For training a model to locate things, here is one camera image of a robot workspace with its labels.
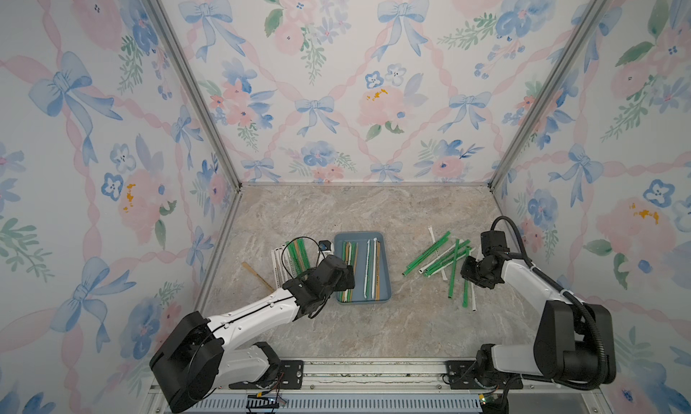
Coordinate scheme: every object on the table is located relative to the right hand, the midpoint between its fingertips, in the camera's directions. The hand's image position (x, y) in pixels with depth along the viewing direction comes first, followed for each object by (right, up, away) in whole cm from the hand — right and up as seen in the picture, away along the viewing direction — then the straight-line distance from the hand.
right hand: (469, 273), depth 90 cm
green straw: (-42, +4, +6) cm, 43 cm away
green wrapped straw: (-57, +4, +8) cm, 58 cm away
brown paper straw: (-30, 0, +3) cm, 30 cm away
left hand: (-42, +2, -5) cm, 43 cm away
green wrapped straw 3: (+1, +6, +9) cm, 11 cm away
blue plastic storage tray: (-34, +6, +8) cm, 35 cm away
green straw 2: (-40, -2, -14) cm, 43 cm away
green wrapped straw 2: (-59, +4, +7) cm, 60 cm away
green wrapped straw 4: (-2, -8, 0) cm, 8 cm away
